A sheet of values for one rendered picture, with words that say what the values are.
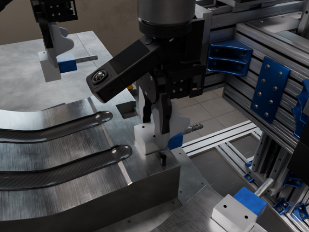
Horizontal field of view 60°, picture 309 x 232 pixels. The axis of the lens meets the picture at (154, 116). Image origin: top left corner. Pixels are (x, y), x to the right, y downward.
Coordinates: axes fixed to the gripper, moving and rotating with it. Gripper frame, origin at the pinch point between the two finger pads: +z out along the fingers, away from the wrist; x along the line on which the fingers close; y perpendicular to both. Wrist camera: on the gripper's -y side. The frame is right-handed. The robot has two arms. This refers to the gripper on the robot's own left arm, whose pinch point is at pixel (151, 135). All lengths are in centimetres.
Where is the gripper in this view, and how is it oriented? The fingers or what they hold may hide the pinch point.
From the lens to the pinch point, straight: 47.2
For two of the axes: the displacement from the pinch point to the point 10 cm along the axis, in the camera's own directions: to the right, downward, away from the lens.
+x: -4.2, -5.6, 7.1
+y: 9.1, -2.6, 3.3
